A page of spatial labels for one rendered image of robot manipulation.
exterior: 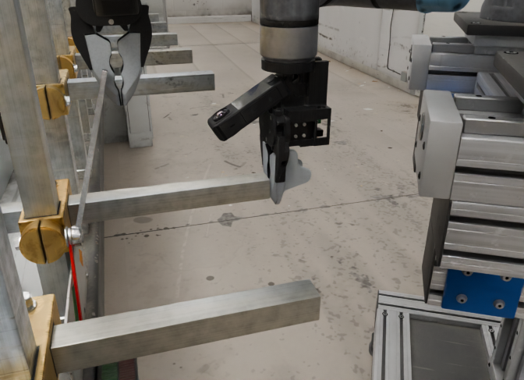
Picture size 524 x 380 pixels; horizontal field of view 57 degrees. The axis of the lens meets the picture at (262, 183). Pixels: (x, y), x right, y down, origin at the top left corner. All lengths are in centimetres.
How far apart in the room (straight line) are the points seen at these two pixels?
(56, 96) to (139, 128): 248
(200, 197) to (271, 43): 23
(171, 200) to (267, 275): 132
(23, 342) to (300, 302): 24
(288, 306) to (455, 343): 102
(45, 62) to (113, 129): 259
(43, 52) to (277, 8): 38
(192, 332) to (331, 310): 137
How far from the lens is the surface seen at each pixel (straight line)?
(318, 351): 166
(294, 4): 62
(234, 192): 68
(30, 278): 99
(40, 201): 62
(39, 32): 82
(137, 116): 326
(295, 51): 62
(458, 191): 57
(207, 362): 163
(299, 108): 66
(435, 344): 144
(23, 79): 58
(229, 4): 973
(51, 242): 62
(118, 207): 67
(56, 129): 85
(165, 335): 47
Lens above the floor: 115
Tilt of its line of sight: 25 degrees down
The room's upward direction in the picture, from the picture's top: straight up
